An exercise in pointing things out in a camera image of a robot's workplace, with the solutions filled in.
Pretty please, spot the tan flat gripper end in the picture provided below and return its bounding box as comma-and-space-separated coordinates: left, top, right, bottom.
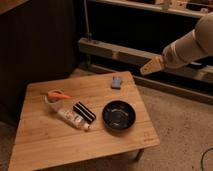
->
140, 56, 164, 75

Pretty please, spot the black ceramic bowl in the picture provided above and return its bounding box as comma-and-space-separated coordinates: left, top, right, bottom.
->
102, 100, 136, 131

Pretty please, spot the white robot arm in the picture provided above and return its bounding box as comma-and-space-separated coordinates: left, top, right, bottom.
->
140, 12, 213, 75

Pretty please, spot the small blue sponge block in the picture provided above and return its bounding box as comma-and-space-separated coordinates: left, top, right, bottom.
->
111, 76, 122, 89

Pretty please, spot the grey metal shelf rack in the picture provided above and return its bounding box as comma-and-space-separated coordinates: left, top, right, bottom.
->
77, 0, 213, 105

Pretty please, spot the black white striped box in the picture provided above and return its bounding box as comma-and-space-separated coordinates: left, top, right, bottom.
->
73, 102, 96, 124

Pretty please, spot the white tube with cap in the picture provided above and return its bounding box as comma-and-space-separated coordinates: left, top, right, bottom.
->
58, 108, 90, 131

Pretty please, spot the wooden low table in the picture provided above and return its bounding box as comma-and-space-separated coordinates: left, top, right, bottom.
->
8, 72, 159, 171

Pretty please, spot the white cup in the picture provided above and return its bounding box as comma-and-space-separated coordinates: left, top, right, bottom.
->
44, 90, 63, 112

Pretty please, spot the orange carrot toy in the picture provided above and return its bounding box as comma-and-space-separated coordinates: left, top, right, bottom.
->
47, 92, 71, 99

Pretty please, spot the black cable on floor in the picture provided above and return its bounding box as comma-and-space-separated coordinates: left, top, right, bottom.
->
200, 147, 213, 171

